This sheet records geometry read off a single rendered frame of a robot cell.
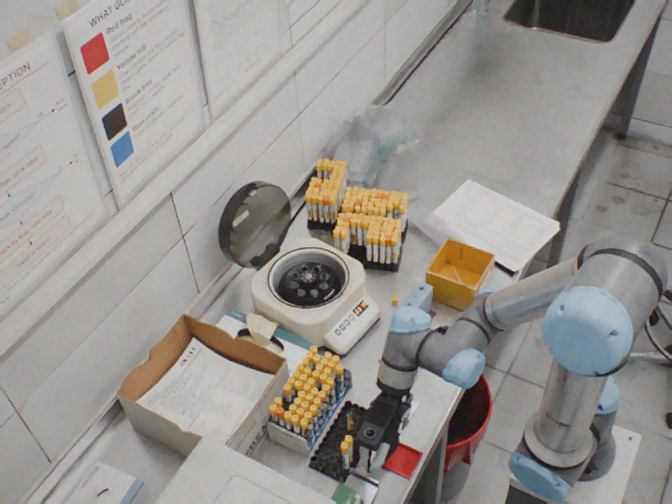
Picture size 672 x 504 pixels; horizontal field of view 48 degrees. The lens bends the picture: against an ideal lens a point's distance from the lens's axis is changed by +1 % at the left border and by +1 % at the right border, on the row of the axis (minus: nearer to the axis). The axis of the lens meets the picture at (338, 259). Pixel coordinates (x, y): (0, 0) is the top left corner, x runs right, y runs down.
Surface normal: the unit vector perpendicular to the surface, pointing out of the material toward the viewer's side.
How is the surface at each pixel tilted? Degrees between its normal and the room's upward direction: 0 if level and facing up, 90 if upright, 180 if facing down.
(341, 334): 25
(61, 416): 90
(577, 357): 83
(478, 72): 0
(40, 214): 94
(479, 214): 0
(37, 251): 94
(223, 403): 2
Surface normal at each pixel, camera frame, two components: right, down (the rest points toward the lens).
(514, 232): -0.05, -0.69
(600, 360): -0.61, 0.51
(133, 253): 0.88, 0.33
